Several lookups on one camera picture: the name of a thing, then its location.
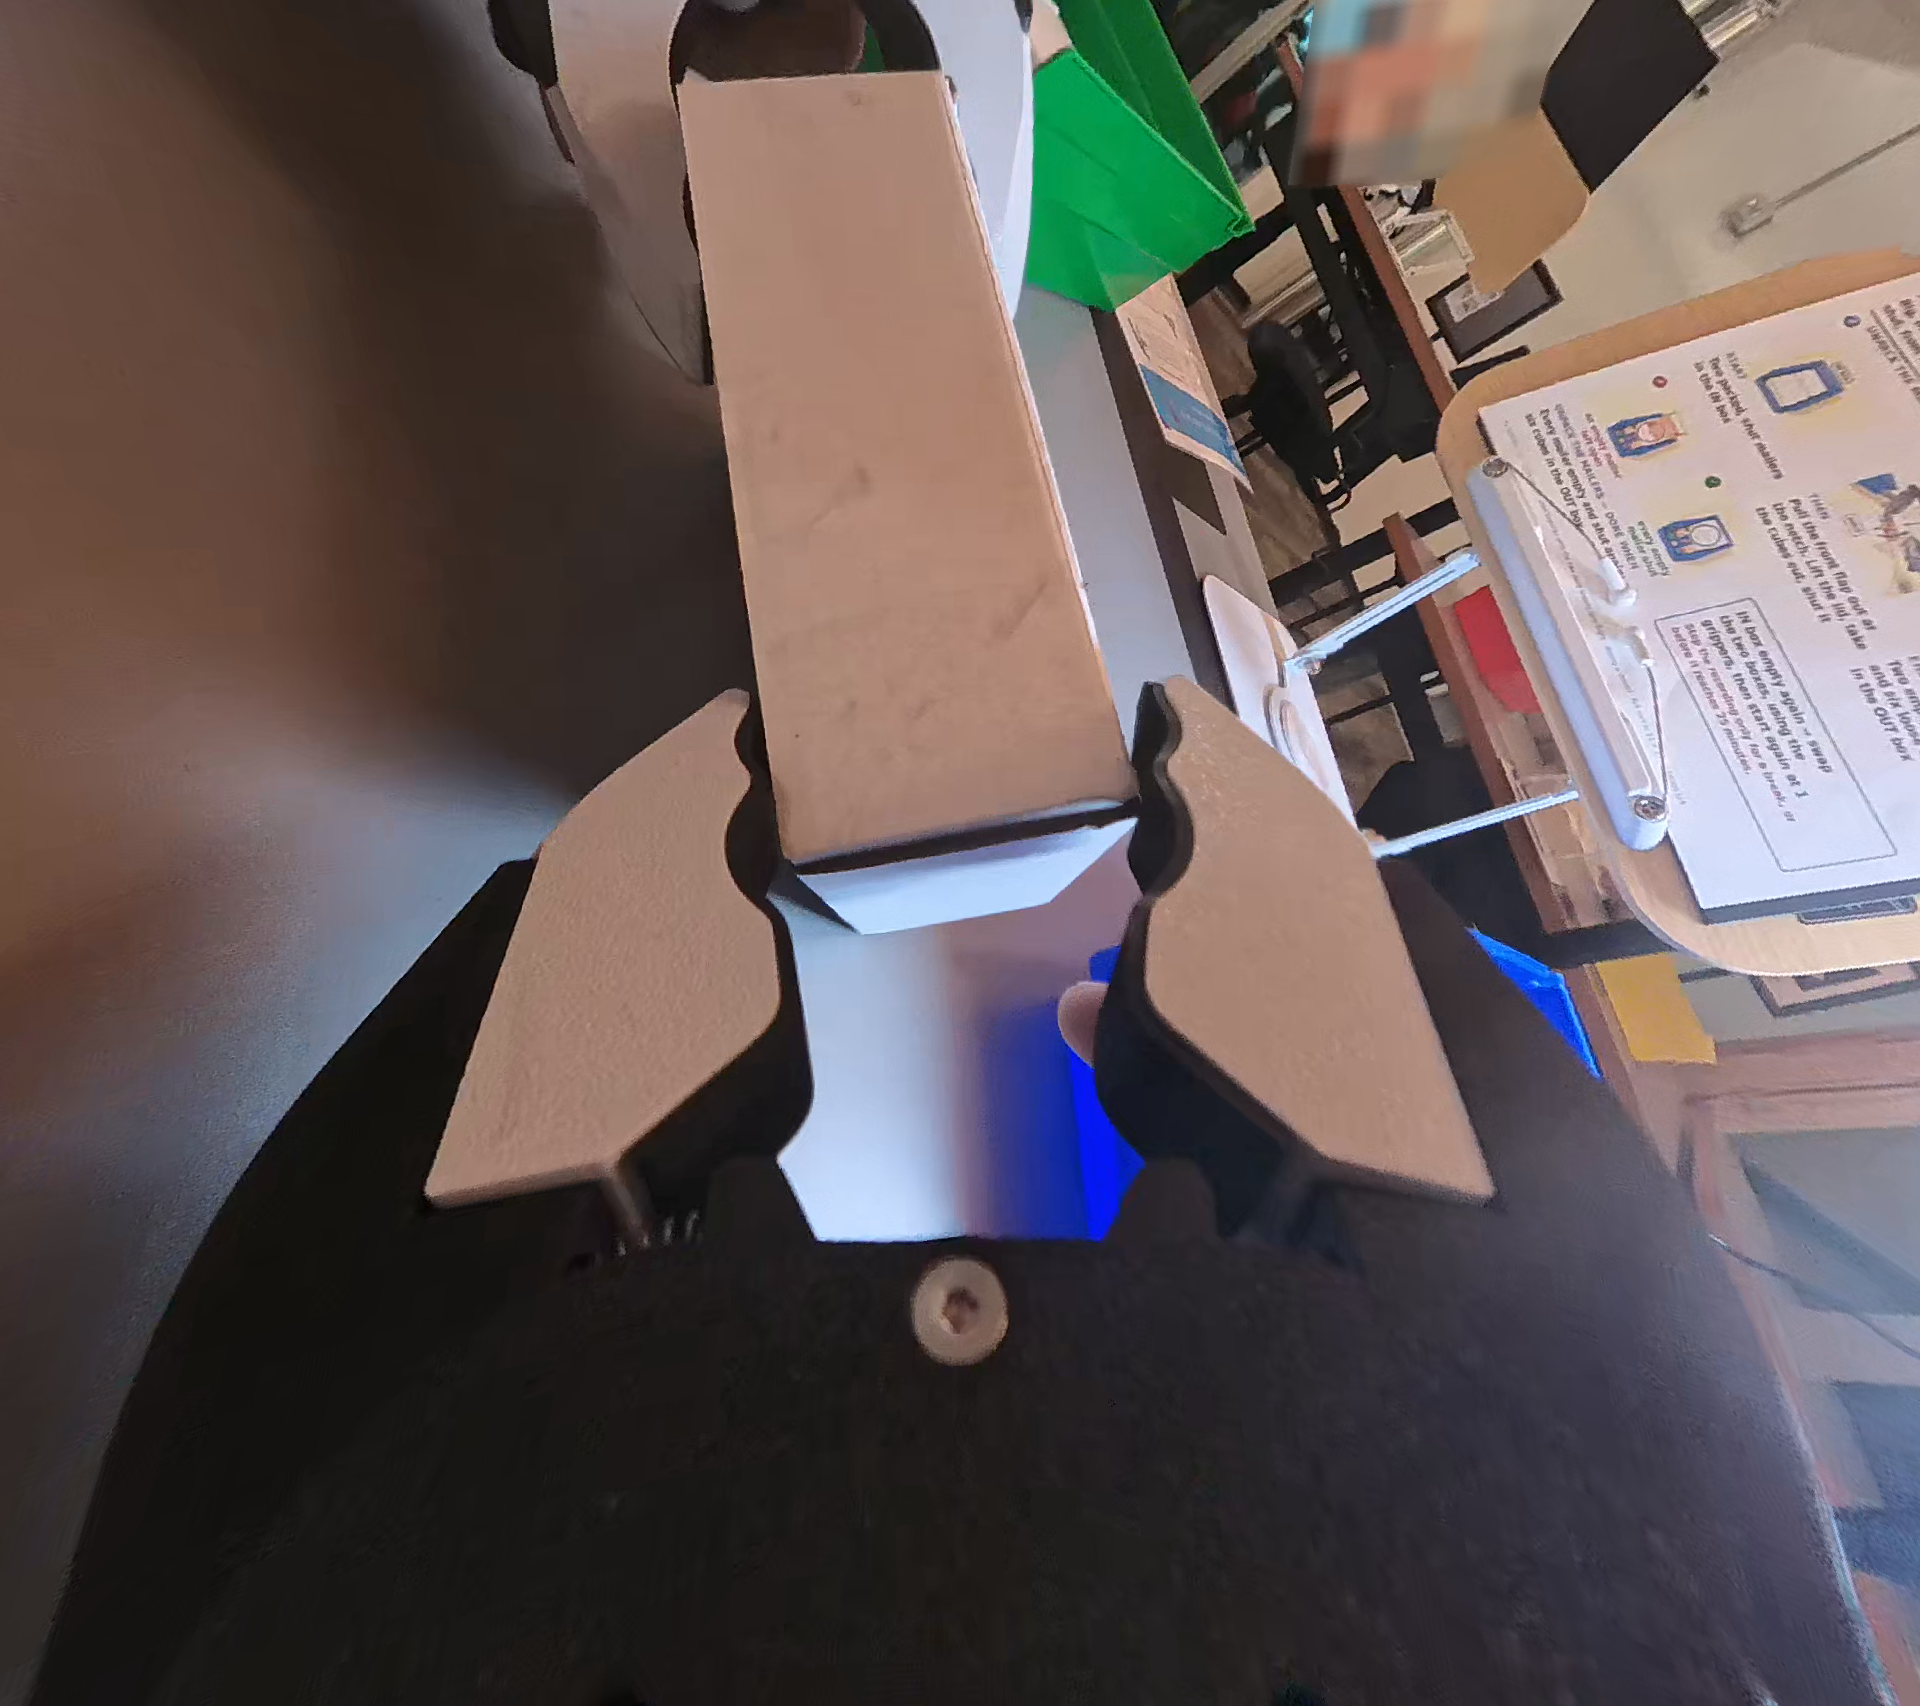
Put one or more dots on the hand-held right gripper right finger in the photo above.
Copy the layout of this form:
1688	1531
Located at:
1291	971

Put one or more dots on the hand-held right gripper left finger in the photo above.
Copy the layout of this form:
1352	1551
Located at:
615	986

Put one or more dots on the green plastic storage bin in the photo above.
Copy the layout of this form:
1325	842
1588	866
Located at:
1124	177

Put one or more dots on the white cardboard box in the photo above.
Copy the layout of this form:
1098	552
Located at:
885	461

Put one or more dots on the blue plastic bin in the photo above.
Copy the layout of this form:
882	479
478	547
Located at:
1539	1009

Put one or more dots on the white plate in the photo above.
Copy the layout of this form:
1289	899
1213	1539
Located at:
1253	657

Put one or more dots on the yellow sticky note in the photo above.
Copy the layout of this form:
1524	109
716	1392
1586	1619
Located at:
1651	1009

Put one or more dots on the wooden instruction board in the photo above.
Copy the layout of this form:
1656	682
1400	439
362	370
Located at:
1651	927

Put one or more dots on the red card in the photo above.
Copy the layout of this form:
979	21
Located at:
1492	649

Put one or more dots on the clear acrylic stand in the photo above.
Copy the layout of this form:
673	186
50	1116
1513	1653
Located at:
1411	588

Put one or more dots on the white clip bar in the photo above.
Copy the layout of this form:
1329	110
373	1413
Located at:
1574	671

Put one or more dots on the paper with blue print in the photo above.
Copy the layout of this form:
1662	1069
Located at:
1185	386

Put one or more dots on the black office chair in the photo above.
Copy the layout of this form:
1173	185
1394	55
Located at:
1291	401

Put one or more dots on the printed instruction sheet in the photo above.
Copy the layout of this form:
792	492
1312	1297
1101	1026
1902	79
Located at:
1770	627

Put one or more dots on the tan and black bent board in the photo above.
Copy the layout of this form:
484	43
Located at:
1629	65

